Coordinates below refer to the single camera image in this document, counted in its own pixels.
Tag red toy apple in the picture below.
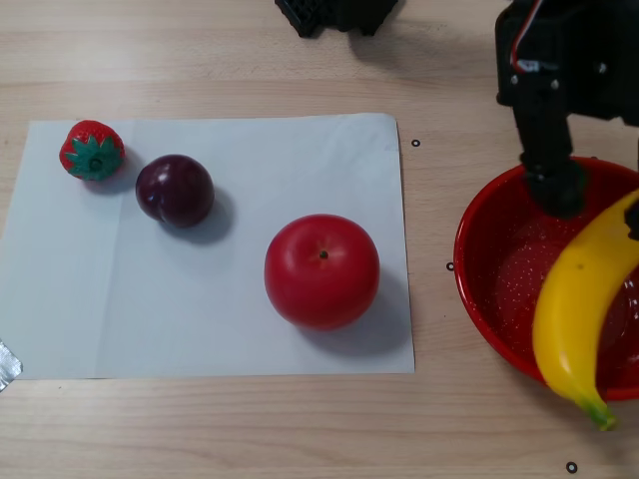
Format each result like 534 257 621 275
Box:
263 213 381 333

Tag red speckled bowl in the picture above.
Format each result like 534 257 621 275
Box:
452 156 639 403

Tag yellow toy banana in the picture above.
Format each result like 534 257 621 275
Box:
531 188 639 433

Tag grey duct tape piece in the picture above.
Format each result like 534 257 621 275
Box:
0 336 24 395

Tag white paper sheet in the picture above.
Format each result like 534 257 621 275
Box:
0 113 416 381

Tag red toy strawberry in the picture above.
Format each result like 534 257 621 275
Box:
58 119 126 182

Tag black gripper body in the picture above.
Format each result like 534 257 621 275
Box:
493 18 639 127

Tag red white servo cable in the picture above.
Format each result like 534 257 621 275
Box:
508 0 558 74

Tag dark purple toy plum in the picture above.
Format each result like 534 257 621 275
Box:
135 154 216 230

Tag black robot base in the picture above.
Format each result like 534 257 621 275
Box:
274 0 400 39

